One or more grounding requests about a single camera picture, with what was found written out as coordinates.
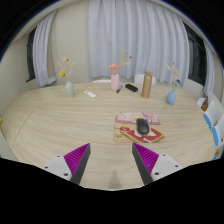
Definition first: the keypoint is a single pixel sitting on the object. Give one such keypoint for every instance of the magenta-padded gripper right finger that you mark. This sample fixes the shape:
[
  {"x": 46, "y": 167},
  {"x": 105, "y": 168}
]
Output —
[{"x": 163, "y": 165}]

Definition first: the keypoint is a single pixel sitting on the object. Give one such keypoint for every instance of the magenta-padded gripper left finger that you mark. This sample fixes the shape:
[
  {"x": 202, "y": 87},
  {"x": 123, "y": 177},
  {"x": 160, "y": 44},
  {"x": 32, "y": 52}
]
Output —
[{"x": 61, "y": 166}]

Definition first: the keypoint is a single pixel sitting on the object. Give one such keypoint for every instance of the black computer mouse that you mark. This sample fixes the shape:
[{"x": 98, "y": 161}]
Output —
[{"x": 142, "y": 126}]

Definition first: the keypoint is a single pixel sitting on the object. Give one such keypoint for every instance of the blue ceramic vase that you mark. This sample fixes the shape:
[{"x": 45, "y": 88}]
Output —
[{"x": 171, "y": 97}]

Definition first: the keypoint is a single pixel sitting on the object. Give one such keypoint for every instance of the pale green ceramic vase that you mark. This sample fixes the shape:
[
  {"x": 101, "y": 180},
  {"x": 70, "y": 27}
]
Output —
[{"x": 70, "y": 90}]

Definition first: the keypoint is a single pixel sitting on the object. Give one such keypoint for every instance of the white remote control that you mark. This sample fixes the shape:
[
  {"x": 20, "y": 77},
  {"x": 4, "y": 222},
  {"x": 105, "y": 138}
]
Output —
[{"x": 90, "y": 93}]

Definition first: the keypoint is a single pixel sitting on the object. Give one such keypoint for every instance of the brown thermos bottle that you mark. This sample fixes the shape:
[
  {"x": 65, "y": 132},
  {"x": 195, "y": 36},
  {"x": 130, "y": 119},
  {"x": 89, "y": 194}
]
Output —
[{"x": 147, "y": 85}]

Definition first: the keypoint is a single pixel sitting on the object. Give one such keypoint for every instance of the black oblong case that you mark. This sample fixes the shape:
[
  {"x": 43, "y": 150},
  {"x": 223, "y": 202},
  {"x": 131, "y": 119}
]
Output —
[{"x": 131, "y": 88}]

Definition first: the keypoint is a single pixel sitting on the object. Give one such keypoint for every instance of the dark marker pen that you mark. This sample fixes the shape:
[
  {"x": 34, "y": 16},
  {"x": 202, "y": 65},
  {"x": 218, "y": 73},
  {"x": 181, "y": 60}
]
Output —
[{"x": 119, "y": 89}]

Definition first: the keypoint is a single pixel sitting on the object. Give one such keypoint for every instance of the yellow dried flower bunch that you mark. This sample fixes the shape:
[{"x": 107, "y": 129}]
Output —
[{"x": 62, "y": 73}]

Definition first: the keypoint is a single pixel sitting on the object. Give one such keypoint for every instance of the pink ceramic vase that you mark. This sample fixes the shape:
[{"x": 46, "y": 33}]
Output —
[{"x": 115, "y": 83}]

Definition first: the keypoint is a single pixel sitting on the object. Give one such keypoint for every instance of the narrow white curtain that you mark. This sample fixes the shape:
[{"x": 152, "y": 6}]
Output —
[
  {"x": 209, "y": 73},
  {"x": 41, "y": 53}
]

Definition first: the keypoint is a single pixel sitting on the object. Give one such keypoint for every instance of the orange dried flower bunch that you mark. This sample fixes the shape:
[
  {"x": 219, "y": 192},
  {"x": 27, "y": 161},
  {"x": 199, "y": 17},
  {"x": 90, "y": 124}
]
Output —
[{"x": 113, "y": 67}]

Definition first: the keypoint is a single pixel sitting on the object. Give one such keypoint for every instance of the dark window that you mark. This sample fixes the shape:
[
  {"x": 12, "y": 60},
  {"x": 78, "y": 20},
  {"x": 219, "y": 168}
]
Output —
[
  {"x": 196, "y": 53},
  {"x": 30, "y": 56}
]

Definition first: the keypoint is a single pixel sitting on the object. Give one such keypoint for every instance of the wide white curtain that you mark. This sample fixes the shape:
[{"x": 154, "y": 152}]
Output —
[{"x": 140, "y": 36}]

